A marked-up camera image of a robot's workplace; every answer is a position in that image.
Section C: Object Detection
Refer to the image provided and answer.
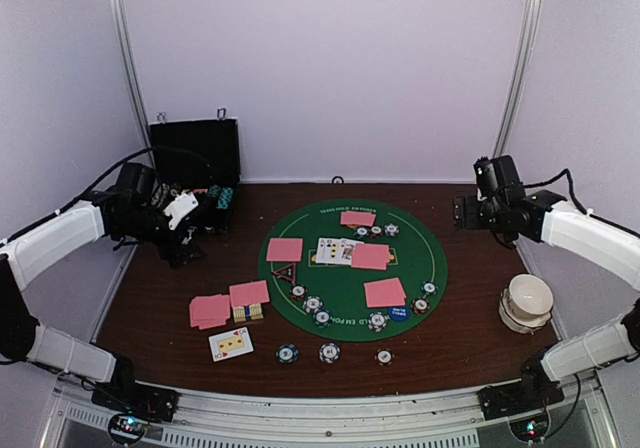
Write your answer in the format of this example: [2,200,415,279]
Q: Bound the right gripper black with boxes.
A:
[454,195,505,233]

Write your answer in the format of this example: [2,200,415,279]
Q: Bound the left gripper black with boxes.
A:
[117,204,207,270]

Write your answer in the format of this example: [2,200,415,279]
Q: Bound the face-down burn card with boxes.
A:
[189,295,231,330]

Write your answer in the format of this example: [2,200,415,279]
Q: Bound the red-backed card deck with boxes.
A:
[229,280,270,308]

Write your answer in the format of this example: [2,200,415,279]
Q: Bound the red checkered playing card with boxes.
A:
[266,238,304,263]

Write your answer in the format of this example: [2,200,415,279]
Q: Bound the face-up ten of hearts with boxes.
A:
[208,327,254,362]

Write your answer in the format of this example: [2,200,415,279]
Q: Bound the triangular black red dealer button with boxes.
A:
[271,262,297,285]

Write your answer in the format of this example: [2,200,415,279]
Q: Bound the face-down cards blue button player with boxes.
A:
[364,277,406,308]

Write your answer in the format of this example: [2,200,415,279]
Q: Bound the face-down cards orange button player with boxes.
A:
[340,210,376,227]

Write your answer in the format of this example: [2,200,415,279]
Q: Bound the face-up community cards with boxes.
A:
[314,237,362,266]

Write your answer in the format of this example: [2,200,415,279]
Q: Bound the blue green chip stack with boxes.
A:
[275,344,299,364]

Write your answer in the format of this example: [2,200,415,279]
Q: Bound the brown orange chip stack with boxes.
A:
[375,349,394,366]

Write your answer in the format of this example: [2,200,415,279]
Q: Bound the blue tan chip stack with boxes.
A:
[318,342,341,364]

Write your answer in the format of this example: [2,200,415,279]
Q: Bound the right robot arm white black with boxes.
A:
[453,157,639,410]

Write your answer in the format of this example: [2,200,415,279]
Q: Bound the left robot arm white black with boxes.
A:
[1,153,211,412]

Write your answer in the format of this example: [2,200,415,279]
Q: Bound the blue tan chip row case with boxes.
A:
[150,183,171,209]

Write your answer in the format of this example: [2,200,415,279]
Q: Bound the teal chip row in case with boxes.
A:
[207,185,235,210]

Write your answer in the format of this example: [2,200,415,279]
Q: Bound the black poker chip case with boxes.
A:
[148,118,241,233]

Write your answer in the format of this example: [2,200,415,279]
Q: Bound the blue yellow card box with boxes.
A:
[232,303,264,323]

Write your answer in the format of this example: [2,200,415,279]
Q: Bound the stacked white bowls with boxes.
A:
[498,274,554,334]

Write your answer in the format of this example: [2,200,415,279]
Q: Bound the blue small blind button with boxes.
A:
[388,306,411,322]

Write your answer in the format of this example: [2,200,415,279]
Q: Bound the round green poker mat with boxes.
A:
[258,199,448,343]

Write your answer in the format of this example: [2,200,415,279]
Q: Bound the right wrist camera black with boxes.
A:
[473,155,524,197]

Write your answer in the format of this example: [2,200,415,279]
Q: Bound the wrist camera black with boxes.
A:
[473,155,524,197]
[115,162,156,203]

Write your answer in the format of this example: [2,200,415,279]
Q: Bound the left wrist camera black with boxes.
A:
[115,162,156,203]

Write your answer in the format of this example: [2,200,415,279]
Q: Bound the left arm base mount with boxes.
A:
[91,384,180,446]

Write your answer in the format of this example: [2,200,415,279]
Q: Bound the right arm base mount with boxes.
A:
[477,382,565,445]

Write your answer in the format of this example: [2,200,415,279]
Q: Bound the aluminium front rail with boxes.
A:
[36,374,622,447]

